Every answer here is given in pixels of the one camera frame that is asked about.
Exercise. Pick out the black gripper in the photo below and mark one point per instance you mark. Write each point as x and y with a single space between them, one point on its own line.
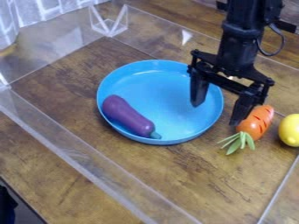
229 70

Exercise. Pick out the orange toy carrot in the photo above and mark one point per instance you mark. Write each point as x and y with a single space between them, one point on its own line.
249 130

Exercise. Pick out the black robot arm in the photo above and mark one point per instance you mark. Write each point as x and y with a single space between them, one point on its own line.
255 13

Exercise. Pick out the blue round plate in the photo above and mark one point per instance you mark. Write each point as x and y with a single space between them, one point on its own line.
154 87

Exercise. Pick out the yellow toy lemon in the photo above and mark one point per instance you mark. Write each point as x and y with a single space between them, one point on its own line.
288 130

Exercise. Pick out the purple toy eggplant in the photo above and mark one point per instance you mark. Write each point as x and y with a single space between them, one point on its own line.
120 112

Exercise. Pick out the white lattice curtain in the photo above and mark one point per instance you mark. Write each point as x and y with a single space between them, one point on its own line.
20 13

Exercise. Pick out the dark object bottom left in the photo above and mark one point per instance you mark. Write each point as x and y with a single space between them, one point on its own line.
6 207

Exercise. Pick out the clear acrylic enclosure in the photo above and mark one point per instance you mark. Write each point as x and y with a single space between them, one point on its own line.
80 173

